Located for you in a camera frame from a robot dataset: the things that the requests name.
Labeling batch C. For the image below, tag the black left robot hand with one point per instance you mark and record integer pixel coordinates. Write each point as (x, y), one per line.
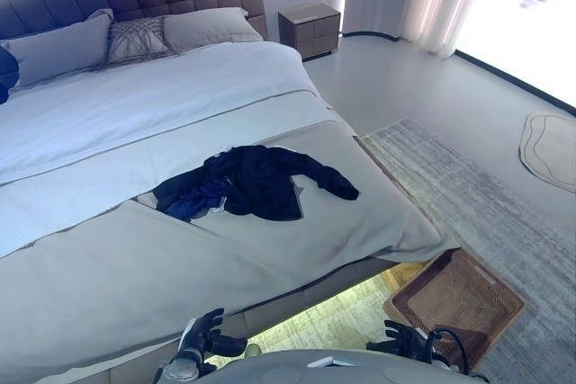
(203, 332)

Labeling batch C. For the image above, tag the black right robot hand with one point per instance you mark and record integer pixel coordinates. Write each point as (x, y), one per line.
(407, 340)

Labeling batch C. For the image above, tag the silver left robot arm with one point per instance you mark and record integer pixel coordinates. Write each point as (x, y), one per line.
(182, 367)

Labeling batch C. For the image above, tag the brown woven basket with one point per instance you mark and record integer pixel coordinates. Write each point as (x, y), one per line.
(454, 305)

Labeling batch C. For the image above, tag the beige bed throw blanket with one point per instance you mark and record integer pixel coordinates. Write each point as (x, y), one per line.
(180, 262)

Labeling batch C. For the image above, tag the large bed with white duvet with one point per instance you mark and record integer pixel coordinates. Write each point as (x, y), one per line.
(135, 100)

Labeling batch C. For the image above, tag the grey robot torso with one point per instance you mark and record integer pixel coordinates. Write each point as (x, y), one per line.
(333, 368)

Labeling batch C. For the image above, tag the blue garment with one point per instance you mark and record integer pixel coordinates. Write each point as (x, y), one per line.
(194, 202)

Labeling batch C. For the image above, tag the grey rectangular floor rug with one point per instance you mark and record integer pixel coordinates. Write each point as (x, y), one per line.
(486, 222)

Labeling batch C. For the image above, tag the black jacket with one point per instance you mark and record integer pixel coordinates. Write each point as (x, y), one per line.
(265, 181)

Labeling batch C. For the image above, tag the small beige irregular rug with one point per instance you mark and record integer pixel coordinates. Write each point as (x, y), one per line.
(550, 148)

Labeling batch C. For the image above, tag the patterned decorative cushion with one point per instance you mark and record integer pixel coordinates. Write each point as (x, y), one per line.
(135, 40)

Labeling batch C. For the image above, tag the large grey pillow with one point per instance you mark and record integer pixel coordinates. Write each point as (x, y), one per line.
(56, 53)
(209, 29)

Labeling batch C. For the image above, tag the brown wooden nightstand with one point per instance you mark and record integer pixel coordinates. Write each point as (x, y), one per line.
(310, 29)

